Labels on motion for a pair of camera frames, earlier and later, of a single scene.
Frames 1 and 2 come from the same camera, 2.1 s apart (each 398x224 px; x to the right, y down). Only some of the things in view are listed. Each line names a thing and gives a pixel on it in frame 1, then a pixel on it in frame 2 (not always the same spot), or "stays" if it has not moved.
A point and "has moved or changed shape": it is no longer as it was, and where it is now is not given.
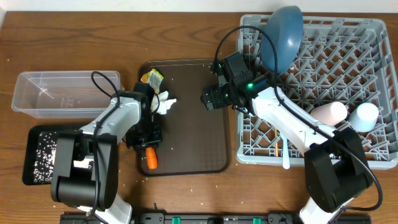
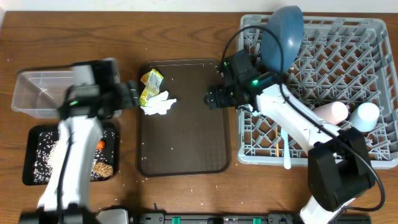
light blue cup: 364,117 stays
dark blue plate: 285,25 stays
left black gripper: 145,142 to 125,95
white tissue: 165,104 stays
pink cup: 331,114 stays
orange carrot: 152,158 has moved or changed shape
